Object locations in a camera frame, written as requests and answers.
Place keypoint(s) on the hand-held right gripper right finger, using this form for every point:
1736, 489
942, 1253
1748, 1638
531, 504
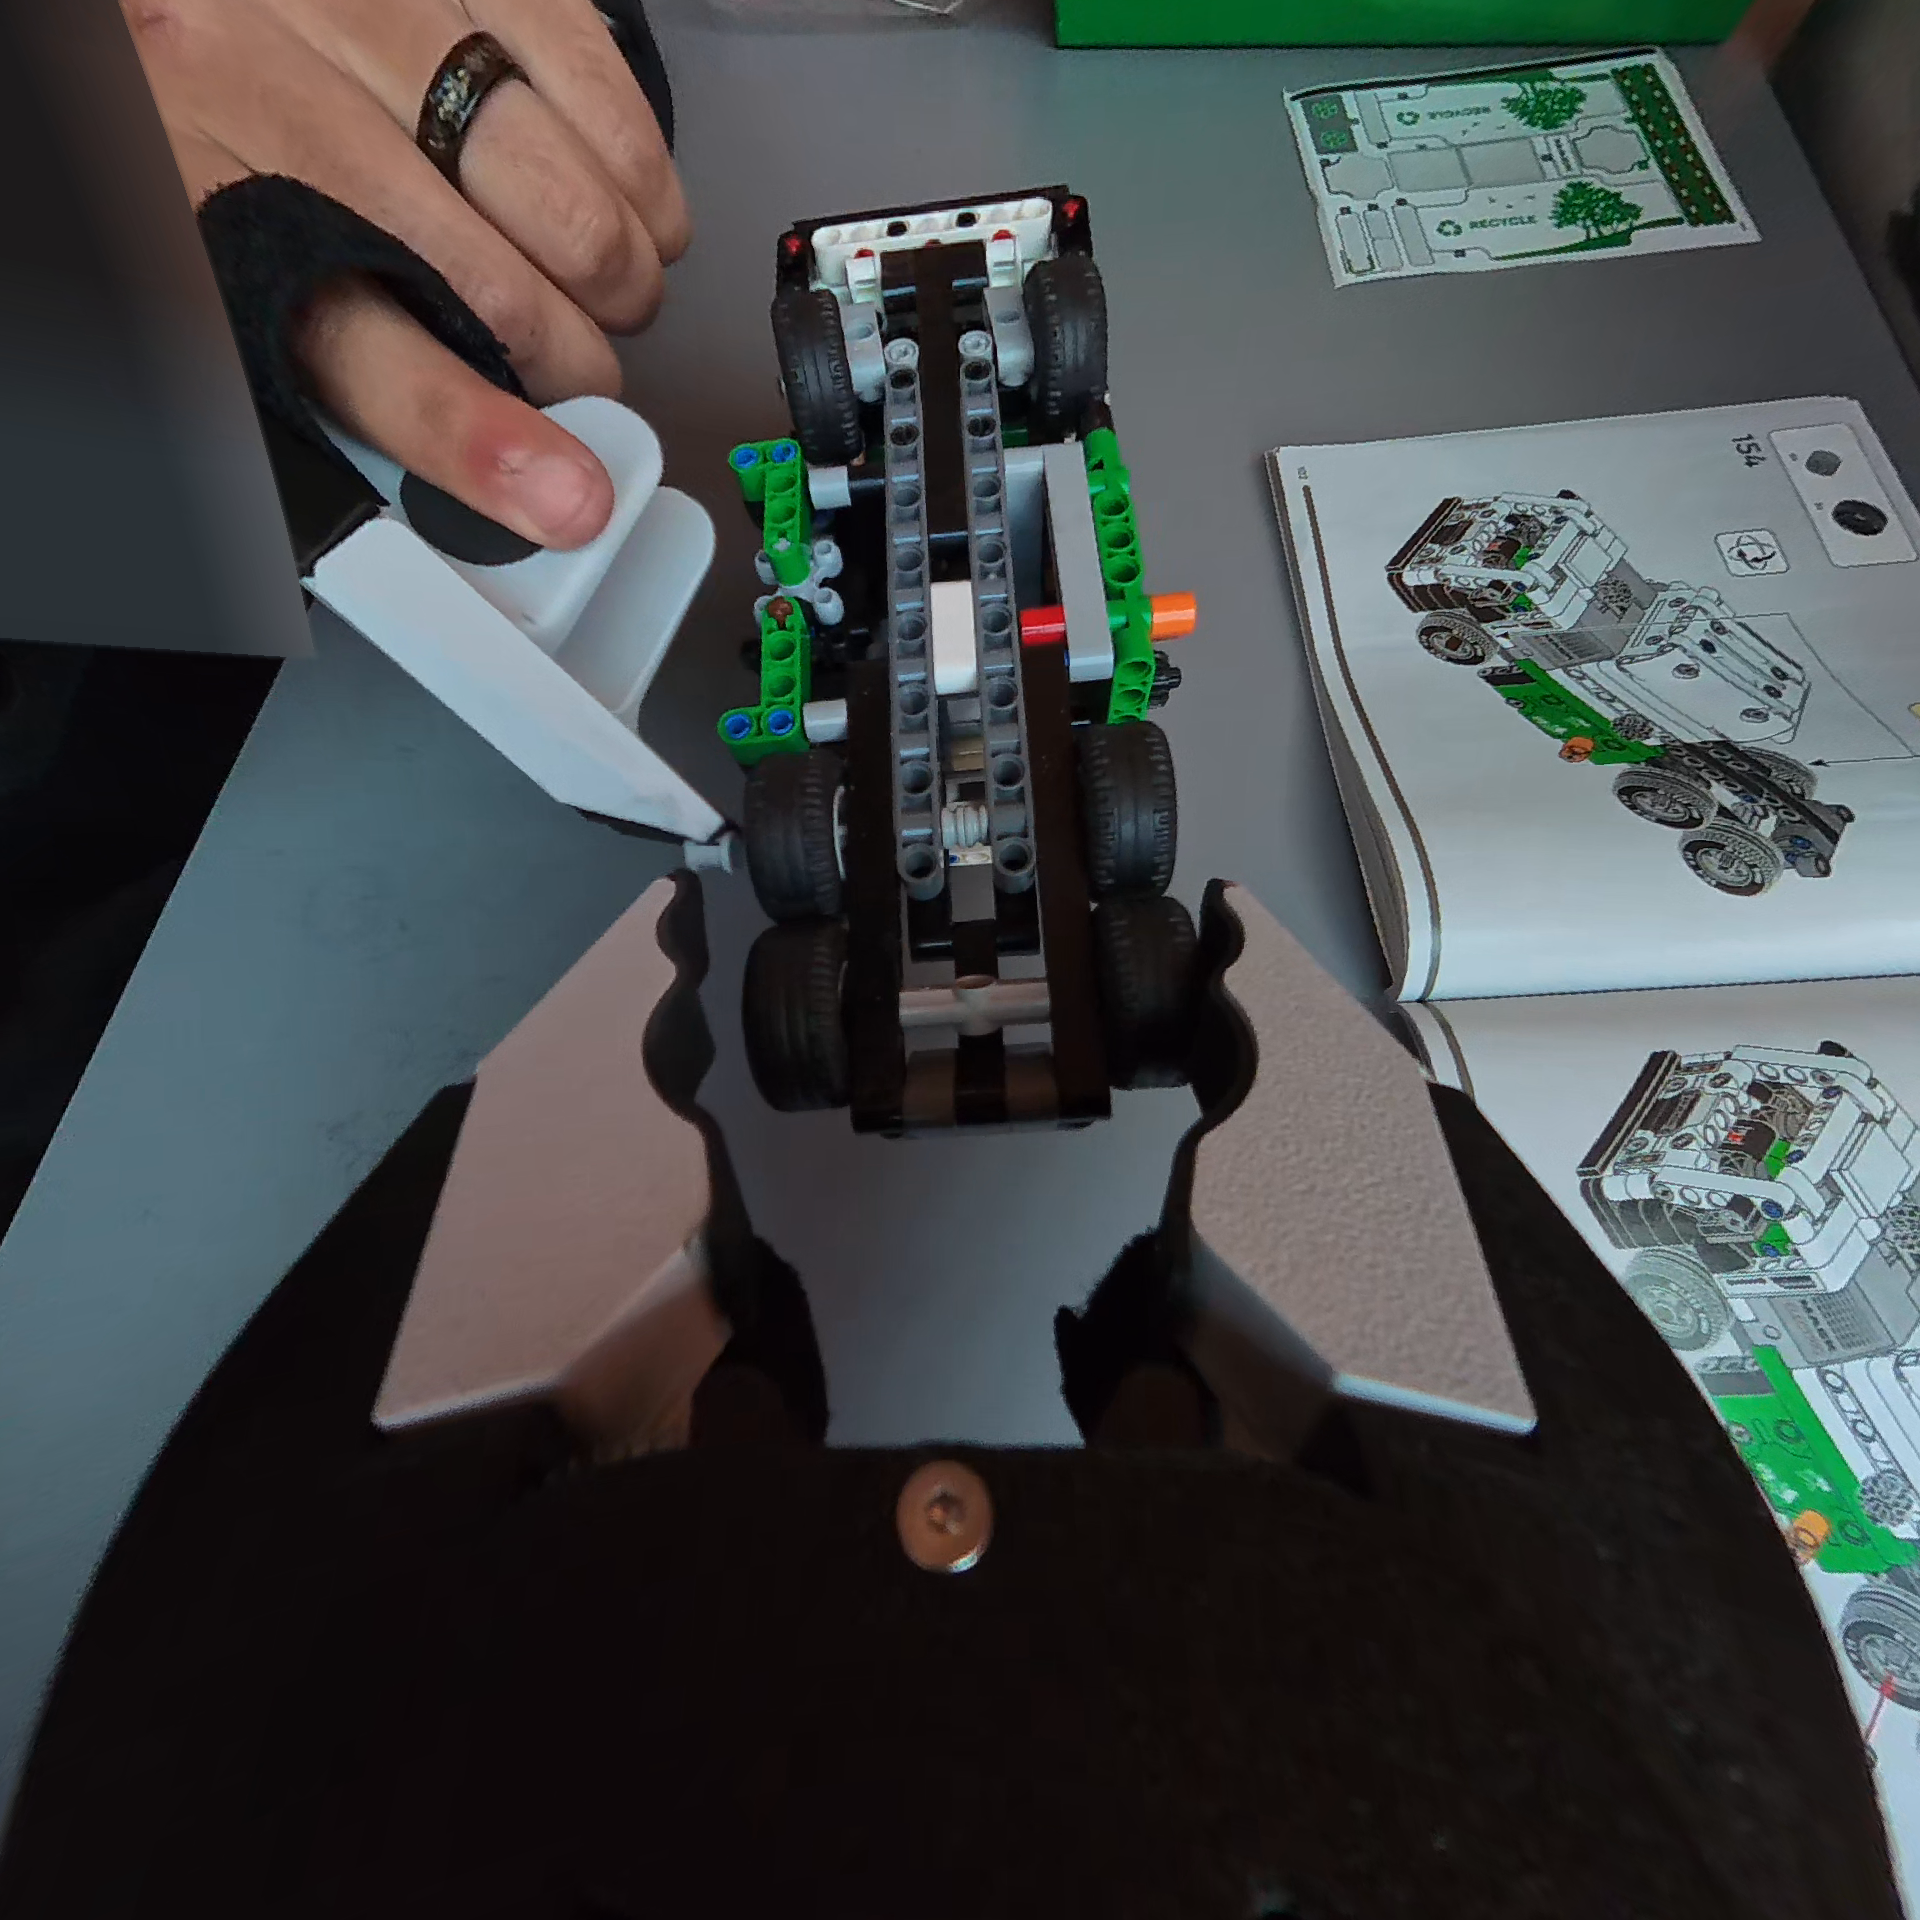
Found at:
1349, 1201

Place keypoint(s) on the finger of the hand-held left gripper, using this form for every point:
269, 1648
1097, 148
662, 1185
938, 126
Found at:
494, 674

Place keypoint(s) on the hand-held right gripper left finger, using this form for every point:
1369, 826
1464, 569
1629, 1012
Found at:
569, 1201

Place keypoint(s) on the small grey lego pin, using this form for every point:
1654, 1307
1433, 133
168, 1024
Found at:
714, 856

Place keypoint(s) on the lego truck model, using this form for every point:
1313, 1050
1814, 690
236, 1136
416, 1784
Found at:
960, 720

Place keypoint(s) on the open lego instruction booklet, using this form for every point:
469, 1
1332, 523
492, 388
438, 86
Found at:
1499, 900

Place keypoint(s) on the person's left hand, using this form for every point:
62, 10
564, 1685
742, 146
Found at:
569, 211

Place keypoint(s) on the green box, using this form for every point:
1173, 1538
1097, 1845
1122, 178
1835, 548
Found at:
1349, 24

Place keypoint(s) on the green and white sticker sheet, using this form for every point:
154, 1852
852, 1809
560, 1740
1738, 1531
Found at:
1453, 165

